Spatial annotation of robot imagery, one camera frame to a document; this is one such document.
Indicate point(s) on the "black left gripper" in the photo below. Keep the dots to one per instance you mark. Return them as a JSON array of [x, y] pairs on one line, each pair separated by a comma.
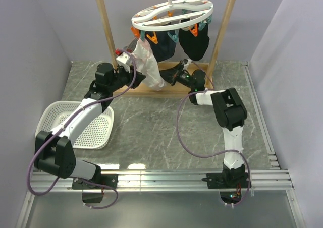
[[130, 74]]

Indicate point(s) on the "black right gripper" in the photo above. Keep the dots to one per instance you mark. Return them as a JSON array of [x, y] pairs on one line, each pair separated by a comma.
[[172, 75]]

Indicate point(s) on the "white pink-trimmed underwear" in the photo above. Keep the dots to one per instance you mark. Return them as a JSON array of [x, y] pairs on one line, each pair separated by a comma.
[[147, 65]]

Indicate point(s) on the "white oval clip hanger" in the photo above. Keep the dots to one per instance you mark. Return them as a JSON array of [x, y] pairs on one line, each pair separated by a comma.
[[173, 15]]

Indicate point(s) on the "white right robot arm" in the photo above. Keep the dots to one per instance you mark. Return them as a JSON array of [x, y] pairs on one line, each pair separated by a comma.
[[230, 113]]

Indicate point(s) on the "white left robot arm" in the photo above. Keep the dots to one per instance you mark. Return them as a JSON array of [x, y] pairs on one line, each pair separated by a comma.
[[54, 152]]

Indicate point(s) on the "navy blue underwear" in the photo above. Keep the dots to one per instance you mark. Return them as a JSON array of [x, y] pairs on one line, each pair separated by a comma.
[[165, 48]]

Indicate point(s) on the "grey striped underwear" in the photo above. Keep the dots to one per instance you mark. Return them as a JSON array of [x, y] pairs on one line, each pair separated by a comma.
[[131, 46]]

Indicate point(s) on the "black underwear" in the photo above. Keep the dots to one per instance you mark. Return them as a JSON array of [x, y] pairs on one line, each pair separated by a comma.
[[194, 46]]

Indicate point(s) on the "teal clothes peg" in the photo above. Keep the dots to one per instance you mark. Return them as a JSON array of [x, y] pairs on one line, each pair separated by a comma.
[[142, 36], [208, 19], [174, 36], [201, 26]]

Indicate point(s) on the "orange clothes peg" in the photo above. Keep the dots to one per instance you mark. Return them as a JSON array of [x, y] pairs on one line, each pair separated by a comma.
[[136, 32], [194, 30], [153, 38]]

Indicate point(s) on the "white perforated plastic basket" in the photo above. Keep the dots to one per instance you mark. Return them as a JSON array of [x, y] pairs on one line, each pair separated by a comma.
[[94, 137]]

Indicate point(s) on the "wooden hanging rack frame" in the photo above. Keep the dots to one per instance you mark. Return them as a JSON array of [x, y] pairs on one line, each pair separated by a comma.
[[178, 90]]

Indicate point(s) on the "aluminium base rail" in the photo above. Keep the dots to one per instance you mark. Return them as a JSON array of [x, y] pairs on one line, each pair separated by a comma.
[[162, 157]]

